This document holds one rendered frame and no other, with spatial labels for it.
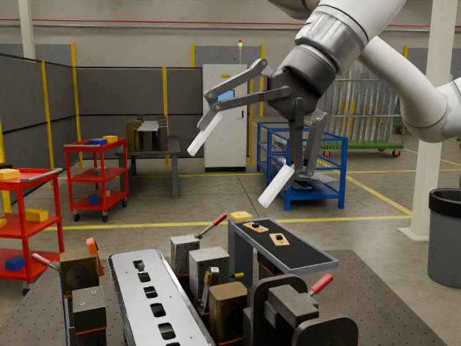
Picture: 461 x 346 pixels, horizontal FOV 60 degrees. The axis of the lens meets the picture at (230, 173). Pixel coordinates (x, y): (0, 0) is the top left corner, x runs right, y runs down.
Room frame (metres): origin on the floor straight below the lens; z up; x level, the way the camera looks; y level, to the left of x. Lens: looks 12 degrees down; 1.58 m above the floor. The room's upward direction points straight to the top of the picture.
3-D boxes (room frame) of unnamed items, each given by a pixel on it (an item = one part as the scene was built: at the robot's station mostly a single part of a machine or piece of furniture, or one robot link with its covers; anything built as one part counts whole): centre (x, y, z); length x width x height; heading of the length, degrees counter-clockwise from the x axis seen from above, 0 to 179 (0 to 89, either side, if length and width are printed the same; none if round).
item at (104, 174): (4.87, 1.65, 0.49); 0.81 x 0.46 x 0.97; 174
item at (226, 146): (7.74, 0.11, 1.22); 0.80 x 0.54 x 2.45; 96
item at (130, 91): (8.20, 1.31, 1.00); 3.64 x 0.14 x 2.00; 96
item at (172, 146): (6.44, 1.29, 0.57); 1.86 x 0.90 x 1.14; 9
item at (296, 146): (0.59, -0.10, 1.51); 0.04 x 0.01 x 0.11; 12
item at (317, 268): (1.06, -0.13, 1.16); 0.37 x 0.14 x 0.02; 22
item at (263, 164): (7.06, -0.96, 0.47); 1.20 x 0.80 x 0.95; 4
